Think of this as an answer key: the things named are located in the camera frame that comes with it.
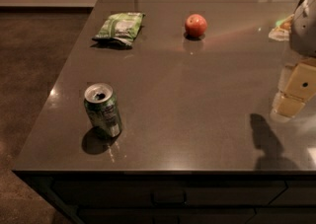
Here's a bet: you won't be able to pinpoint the green soda can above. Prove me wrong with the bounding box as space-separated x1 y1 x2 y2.
84 83 121 138

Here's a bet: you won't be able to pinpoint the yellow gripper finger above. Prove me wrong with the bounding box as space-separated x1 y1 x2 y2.
272 57 316 118

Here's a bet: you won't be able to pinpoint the red apple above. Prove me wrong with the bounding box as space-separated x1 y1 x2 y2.
185 14 207 37

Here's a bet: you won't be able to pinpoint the green jalapeno chip bag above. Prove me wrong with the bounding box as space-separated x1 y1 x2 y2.
92 12 145 46

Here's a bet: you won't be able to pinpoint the dark cabinet drawers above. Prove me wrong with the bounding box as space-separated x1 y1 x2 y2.
21 174 316 224

